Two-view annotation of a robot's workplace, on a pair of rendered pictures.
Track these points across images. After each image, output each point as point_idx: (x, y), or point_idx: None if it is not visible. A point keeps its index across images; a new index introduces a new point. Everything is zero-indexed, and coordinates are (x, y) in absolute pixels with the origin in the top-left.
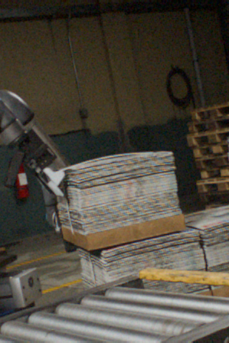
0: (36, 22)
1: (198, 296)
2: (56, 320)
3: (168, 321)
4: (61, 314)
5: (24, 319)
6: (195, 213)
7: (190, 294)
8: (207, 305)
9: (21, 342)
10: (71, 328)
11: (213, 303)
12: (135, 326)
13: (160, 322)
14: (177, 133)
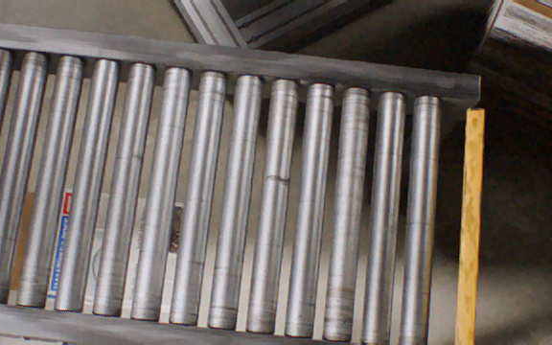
0: None
1: (419, 259)
2: (310, 140)
3: (336, 292)
4: (344, 104)
5: (307, 82)
6: None
7: (424, 241)
8: (406, 281)
9: (237, 175)
10: (302, 176)
11: (408, 288)
12: (332, 246)
13: (334, 282)
14: None
